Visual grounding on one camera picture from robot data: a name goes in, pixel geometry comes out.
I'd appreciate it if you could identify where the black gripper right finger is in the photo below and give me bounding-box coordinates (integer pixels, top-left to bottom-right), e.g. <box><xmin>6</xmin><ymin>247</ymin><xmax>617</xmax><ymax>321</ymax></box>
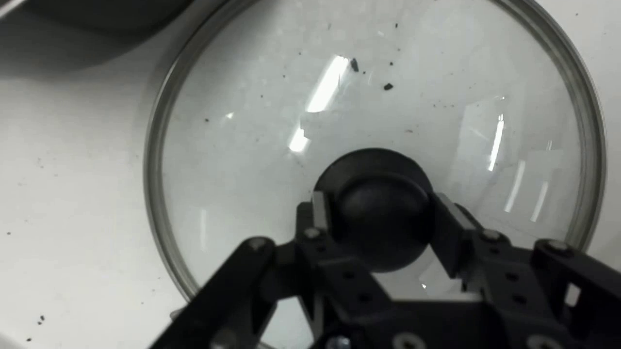
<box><xmin>433</xmin><ymin>191</ymin><xmax>621</xmax><ymax>349</ymax></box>

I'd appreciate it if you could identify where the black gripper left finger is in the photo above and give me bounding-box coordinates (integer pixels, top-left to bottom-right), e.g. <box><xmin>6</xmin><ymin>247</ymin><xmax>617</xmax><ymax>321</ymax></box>
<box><xmin>152</xmin><ymin>191</ymin><xmax>390</xmax><ymax>349</ymax></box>

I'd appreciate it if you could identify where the glass lid with black knob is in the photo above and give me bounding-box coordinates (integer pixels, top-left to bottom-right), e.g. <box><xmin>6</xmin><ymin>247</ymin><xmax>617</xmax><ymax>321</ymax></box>
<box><xmin>142</xmin><ymin>0</ymin><xmax>608</xmax><ymax>306</ymax></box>

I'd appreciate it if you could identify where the white plastic tray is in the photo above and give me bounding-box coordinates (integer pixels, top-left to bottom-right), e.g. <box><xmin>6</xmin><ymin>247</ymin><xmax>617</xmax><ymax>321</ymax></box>
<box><xmin>0</xmin><ymin>0</ymin><xmax>621</xmax><ymax>349</ymax></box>

